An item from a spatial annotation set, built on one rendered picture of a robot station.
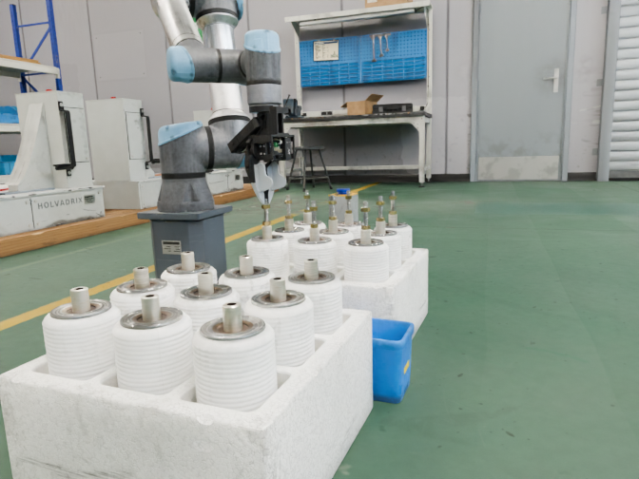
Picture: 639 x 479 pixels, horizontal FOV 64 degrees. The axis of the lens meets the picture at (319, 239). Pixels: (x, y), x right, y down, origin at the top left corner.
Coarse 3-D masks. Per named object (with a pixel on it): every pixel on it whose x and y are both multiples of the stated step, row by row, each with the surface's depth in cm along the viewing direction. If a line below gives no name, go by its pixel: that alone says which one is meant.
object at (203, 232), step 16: (224, 208) 140; (160, 224) 132; (176, 224) 131; (192, 224) 130; (208, 224) 134; (160, 240) 133; (176, 240) 131; (192, 240) 131; (208, 240) 134; (224, 240) 142; (160, 256) 134; (176, 256) 132; (208, 256) 134; (224, 256) 143; (160, 272) 135
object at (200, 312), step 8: (232, 296) 73; (176, 304) 72; (184, 304) 71; (192, 304) 70; (200, 304) 70; (208, 304) 70; (216, 304) 71; (184, 312) 70; (192, 312) 70; (200, 312) 70; (208, 312) 70; (216, 312) 71; (192, 320) 70; (200, 320) 70; (208, 320) 70; (192, 328) 71
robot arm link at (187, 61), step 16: (160, 0) 127; (176, 0) 125; (160, 16) 126; (176, 16) 120; (176, 32) 115; (192, 32) 115; (176, 48) 108; (192, 48) 110; (208, 48) 111; (176, 64) 108; (192, 64) 109; (208, 64) 110; (176, 80) 110; (192, 80) 111; (208, 80) 113
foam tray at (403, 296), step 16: (416, 256) 126; (288, 272) 114; (400, 272) 111; (416, 272) 121; (352, 288) 102; (368, 288) 101; (384, 288) 100; (400, 288) 106; (416, 288) 122; (352, 304) 103; (368, 304) 102; (384, 304) 100; (400, 304) 106; (416, 304) 123; (400, 320) 107; (416, 320) 124
